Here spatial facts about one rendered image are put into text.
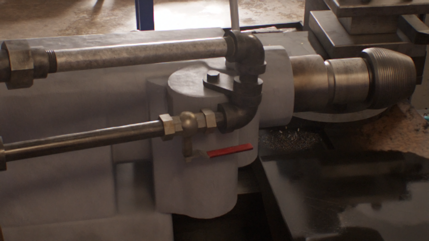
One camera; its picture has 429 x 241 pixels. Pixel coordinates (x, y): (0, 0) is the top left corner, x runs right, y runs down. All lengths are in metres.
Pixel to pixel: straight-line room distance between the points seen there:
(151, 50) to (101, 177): 0.23
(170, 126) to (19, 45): 0.19
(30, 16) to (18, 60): 3.73
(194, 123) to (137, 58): 0.11
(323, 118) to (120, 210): 0.44
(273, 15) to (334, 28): 3.04
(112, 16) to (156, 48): 3.57
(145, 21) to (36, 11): 1.79
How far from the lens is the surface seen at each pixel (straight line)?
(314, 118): 1.14
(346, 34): 1.16
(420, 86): 2.39
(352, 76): 0.91
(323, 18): 1.23
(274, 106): 0.86
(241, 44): 0.69
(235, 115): 0.73
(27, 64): 0.60
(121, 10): 4.31
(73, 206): 0.84
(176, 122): 0.71
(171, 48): 0.66
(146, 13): 2.69
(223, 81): 0.75
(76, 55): 0.63
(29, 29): 4.13
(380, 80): 0.91
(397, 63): 0.93
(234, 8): 0.81
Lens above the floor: 1.51
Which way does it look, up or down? 30 degrees down
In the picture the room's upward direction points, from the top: straight up
